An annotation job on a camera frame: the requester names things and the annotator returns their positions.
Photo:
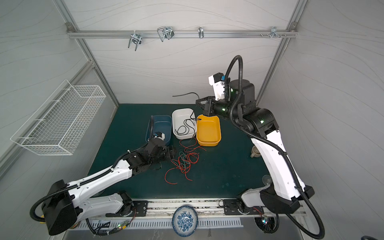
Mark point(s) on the white wire basket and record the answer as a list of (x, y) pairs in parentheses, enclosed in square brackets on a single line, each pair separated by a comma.
[(58, 125)]

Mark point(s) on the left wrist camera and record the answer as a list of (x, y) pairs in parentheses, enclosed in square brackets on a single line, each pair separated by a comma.
[(159, 135)]

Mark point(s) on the blue white patterned plate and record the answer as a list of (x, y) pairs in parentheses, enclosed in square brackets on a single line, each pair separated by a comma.
[(185, 221)]

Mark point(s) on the small metal bracket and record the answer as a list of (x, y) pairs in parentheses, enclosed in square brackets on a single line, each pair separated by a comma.
[(201, 32)]

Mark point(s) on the metal U-bolt hook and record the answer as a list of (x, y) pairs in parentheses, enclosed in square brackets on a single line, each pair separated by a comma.
[(165, 32)]

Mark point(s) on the metal clamp hook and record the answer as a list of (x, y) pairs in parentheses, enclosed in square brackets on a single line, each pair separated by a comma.
[(135, 40)]

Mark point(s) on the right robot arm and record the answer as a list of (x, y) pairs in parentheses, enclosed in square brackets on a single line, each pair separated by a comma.
[(234, 100)]

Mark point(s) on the blue plastic bin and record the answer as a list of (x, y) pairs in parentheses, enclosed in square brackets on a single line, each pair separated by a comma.
[(162, 124)]

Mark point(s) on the yellow plastic bin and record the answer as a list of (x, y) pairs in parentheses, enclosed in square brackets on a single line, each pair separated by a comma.
[(208, 131)]

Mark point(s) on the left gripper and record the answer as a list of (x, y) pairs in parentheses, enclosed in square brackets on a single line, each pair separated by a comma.
[(169, 152)]

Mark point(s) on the wine glass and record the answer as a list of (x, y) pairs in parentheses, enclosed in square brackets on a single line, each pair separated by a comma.
[(267, 180)]

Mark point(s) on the white plastic bin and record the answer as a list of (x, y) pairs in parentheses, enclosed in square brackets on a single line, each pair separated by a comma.
[(184, 124)]

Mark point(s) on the aluminium crossbar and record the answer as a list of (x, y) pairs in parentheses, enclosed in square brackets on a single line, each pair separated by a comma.
[(179, 34)]

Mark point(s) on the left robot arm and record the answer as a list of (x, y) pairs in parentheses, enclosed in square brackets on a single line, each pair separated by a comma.
[(69, 203)]

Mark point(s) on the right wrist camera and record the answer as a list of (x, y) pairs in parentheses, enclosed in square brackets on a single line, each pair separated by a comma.
[(218, 84)]

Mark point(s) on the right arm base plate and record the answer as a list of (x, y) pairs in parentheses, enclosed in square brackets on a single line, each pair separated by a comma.
[(235, 207)]

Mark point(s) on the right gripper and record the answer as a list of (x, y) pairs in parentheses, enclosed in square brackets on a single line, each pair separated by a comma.
[(208, 106)]

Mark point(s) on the beige mug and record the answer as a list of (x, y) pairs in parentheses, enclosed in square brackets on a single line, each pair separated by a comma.
[(255, 152)]

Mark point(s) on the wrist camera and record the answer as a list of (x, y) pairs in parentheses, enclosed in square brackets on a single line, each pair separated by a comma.
[(218, 84), (159, 135)]

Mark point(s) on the metal corner hook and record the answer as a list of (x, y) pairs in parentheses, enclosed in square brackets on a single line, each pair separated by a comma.
[(273, 34)]

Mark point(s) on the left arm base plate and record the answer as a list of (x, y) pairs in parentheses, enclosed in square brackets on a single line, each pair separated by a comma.
[(137, 208)]

